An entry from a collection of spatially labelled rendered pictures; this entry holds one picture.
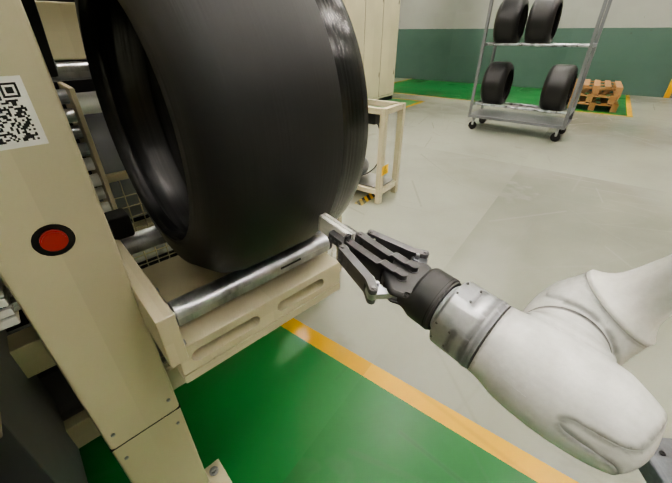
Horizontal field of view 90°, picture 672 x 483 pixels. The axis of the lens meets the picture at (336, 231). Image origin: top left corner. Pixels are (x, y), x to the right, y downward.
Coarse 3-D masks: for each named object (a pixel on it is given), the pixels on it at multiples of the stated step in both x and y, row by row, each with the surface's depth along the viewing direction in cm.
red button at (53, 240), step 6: (42, 234) 44; (48, 234) 44; (54, 234) 44; (60, 234) 45; (66, 234) 46; (42, 240) 44; (48, 240) 44; (54, 240) 44; (60, 240) 45; (66, 240) 45; (42, 246) 44; (48, 246) 44; (54, 246) 45; (60, 246) 45
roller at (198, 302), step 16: (320, 240) 72; (288, 256) 67; (304, 256) 69; (240, 272) 61; (256, 272) 62; (272, 272) 64; (208, 288) 58; (224, 288) 58; (240, 288) 60; (176, 304) 54; (192, 304) 55; (208, 304) 57
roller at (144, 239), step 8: (136, 232) 74; (144, 232) 74; (152, 232) 75; (128, 240) 72; (136, 240) 72; (144, 240) 73; (152, 240) 74; (160, 240) 76; (128, 248) 72; (136, 248) 73; (144, 248) 74
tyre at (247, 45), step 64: (128, 0) 37; (192, 0) 34; (256, 0) 37; (320, 0) 43; (128, 64) 71; (192, 64) 35; (256, 64) 37; (320, 64) 42; (128, 128) 74; (192, 128) 38; (256, 128) 38; (320, 128) 44; (192, 192) 44; (256, 192) 42; (320, 192) 50; (192, 256) 57; (256, 256) 52
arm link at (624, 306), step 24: (648, 264) 39; (552, 288) 45; (576, 288) 42; (600, 288) 40; (624, 288) 39; (648, 288) 38; (576, 312) 40; (600, 312) 39; (624, 312) 38; (648, 312) 38; (624, 336) 38; (648, 336) 38; (624, 360) 39
